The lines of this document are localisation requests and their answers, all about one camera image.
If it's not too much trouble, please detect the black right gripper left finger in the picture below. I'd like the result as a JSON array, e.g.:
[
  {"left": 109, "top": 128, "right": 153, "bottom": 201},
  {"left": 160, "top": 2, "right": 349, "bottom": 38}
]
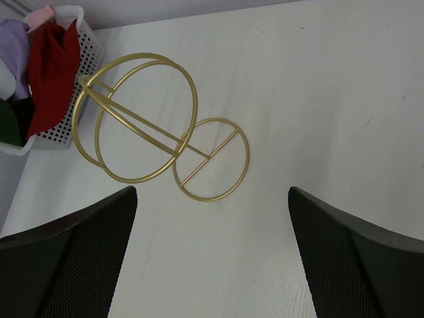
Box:
[{"left": 1, "top": 186, "right": 137, "bottom": 317}]

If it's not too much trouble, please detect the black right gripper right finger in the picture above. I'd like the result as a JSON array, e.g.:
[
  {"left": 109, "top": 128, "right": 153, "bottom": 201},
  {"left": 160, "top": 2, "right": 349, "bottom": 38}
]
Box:
[{"left": 288, "top": 187, "right": 423, "bottom": 317}]

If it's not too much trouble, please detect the dark green cap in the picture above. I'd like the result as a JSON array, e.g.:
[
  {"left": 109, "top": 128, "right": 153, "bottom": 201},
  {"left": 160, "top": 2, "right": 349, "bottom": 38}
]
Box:
[{"left": 0, "top": 99, "right": 23, "bottom": 147}]

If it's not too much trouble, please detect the white NY cap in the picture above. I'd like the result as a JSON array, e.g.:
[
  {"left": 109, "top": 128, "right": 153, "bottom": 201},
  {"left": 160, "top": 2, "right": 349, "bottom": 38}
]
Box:
[{"left": 0, "top": 60, "right": 16, "bottom": 100}]

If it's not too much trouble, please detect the black cap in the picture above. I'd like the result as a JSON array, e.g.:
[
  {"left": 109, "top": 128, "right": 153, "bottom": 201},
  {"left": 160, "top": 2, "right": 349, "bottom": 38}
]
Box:
[{"left": 12, "top": 97, "right": 35, "bottom": 146}]

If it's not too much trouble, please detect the red cap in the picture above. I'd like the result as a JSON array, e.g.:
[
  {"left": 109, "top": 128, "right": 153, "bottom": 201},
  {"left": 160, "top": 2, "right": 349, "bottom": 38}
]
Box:
[{"left": 26, "top": 20, "right": 80, "bottom": 138}]

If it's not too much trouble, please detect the white perforated plastic basket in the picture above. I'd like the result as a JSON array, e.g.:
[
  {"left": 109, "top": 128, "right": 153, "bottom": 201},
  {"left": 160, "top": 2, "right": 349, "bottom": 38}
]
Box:
[{"left": 0, "top": 5, "right": 105, "bottom": 157}]

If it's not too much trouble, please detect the purple cap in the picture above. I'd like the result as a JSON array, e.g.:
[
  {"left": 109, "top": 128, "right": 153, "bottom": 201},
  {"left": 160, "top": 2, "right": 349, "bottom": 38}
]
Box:
[{"left": 1, "top": 19, "right": 30, "bottom": 101}]

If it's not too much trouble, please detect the pink cap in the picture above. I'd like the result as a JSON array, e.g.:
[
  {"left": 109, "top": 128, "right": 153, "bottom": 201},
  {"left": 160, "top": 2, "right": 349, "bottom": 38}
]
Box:
[{"left": 26, "top": 5, "right": 55, "bottom": 34}]

